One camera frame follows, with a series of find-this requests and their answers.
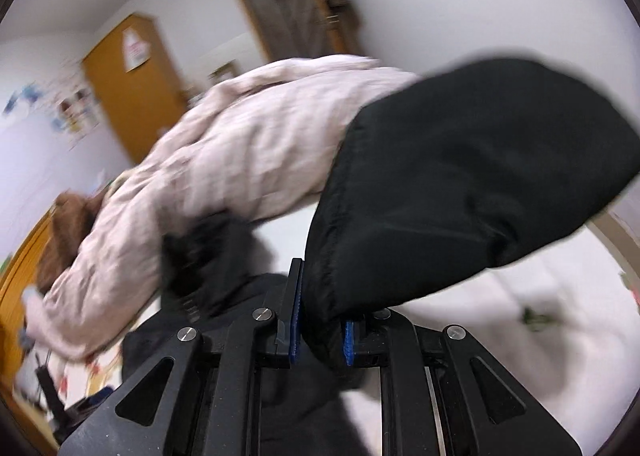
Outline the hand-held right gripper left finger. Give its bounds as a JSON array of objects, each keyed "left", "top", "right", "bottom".
[{"left": 57, "top": 259, "right": 306, "bottom": 456}]

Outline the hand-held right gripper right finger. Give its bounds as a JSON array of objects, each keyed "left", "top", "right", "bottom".
[{"left": 342, "top": 309, "right": 583, "bottom": 456}]

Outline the black padded jacket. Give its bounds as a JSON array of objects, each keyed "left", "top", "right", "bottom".
[{"left": 122, "top": 59, "right": 640, "bottom": 456}]

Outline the pink quilt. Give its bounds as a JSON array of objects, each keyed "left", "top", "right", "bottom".
[{"left": 22, "top": 54, "right": 421, "bottom": 362}]

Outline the orange wooden wardrobe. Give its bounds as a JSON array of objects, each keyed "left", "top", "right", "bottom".
[{"left": 81, "top": 12, "right": 189, "bottom": 165}]

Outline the white floral bed sheet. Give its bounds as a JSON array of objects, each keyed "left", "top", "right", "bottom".
[{"left": 15, "top": 206, "right": 640, "bottom": 456}]

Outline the wooden headboard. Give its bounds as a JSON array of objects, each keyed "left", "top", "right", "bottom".
[{"left": 0, "top": 206, "right": 62, "bottom": 456}]

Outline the black stand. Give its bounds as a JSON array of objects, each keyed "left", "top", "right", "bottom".
[{"left": 34, "top": 351, "right": 103, "bottom": 438}]

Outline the white paper sheet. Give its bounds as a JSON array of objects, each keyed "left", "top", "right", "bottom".
[{"left": 122, "top": 28, "right": 151, "bottom": 73}]

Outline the wooden furniture piece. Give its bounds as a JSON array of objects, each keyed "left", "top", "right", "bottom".
[{"left": 227, "top": 0, "right": 353, "bottom": 64}]

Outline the colourful wall poster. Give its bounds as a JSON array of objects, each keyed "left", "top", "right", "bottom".
[{"left": 50, "top": 86, "right": 104, "bottom": 151}]

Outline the blue wall sticker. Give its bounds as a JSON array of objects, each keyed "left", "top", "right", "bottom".
[{"left": 2, "top": 83, "right": 42, "bottom": 118}]

